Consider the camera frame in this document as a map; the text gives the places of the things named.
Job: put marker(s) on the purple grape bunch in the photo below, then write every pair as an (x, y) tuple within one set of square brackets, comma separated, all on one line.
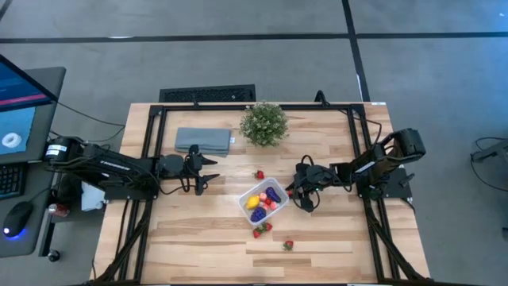
[(258, 214)]

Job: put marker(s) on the black computer mouse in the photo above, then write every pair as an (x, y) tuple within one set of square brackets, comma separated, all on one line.
[(18, 218)]

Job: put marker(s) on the yellow lemon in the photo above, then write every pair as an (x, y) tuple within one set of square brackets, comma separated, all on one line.
[(253, 202)]

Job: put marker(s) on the black round knob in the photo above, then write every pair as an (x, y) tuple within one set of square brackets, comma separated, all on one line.
[(54, 255)]

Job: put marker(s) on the grey folded cloth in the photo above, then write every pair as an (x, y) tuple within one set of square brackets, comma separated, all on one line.
[(202, 139)]

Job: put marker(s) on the black metal table frame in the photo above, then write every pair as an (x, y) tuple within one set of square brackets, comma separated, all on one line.
[(222, 107)]

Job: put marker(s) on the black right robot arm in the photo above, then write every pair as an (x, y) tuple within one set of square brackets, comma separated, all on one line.
[(381, 159)]

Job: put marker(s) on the clear plastic tupperware container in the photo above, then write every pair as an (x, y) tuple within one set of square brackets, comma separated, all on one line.
[(248, 188)]

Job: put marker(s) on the black keyboard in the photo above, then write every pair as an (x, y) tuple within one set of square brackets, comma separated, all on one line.
[(11, 180)]

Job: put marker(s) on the black floor grate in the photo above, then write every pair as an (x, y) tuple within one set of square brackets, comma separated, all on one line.
[(207, 94)]

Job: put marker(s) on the white crumpled cloth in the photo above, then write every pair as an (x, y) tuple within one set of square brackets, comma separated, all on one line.
[(92, 198)]

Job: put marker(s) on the purple eggplant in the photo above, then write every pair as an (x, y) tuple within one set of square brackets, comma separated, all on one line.
[(272, 194)]

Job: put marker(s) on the grey equipment stand leg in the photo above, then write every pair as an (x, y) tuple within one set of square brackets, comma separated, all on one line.
[(492, 151)]

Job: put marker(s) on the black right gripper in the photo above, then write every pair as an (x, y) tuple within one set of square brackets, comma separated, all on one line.
[(313, 178)]

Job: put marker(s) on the green potted plant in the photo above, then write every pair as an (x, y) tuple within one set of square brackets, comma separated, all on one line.
[(264, 125)]

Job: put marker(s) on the computer monitor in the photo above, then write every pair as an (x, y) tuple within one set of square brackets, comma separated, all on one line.
[(16, 127)]

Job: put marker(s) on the red soda can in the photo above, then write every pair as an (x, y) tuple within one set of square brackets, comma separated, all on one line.
[(58, 210)]

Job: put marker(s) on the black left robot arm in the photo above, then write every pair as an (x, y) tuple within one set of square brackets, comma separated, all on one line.
[(115, 167)]

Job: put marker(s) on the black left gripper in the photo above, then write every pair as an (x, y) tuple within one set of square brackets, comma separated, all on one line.
[(194, 168)]

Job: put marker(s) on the grey computer desk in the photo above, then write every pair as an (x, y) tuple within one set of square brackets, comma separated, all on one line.
[(39, 238)]

